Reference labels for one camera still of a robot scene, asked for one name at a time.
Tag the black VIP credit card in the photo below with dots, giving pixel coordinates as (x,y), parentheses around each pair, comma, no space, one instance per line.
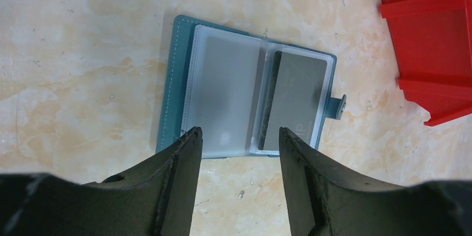
(293,97)

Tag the red plastic bin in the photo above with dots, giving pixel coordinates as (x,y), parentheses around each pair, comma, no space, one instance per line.
(432,43)

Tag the teal card holder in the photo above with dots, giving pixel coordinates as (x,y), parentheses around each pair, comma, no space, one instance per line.
(217,79)

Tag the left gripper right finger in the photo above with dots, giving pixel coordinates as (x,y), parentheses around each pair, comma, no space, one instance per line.
(325,197)

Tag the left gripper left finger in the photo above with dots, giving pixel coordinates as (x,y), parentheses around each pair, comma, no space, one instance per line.
(154,197)

